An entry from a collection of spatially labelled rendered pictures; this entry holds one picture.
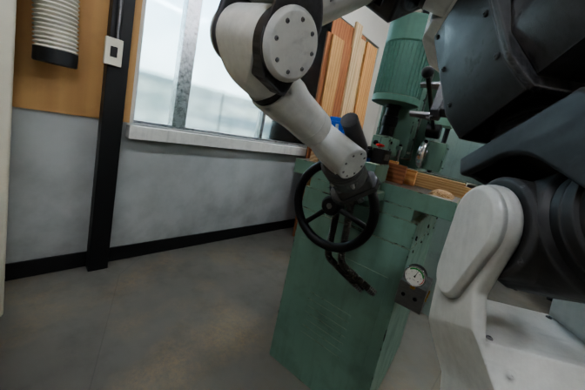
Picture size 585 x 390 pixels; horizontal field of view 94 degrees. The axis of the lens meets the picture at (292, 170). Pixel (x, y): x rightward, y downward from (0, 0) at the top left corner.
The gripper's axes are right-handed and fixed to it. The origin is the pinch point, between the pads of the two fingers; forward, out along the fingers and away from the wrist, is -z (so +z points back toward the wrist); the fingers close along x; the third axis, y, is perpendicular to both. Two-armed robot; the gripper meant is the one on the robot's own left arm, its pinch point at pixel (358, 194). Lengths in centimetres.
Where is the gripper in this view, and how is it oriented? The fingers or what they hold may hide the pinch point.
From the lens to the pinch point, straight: 73.6
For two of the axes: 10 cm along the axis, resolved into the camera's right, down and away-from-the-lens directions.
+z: -4.0, -4.8, -7.8
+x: 8.8, -4.2, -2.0
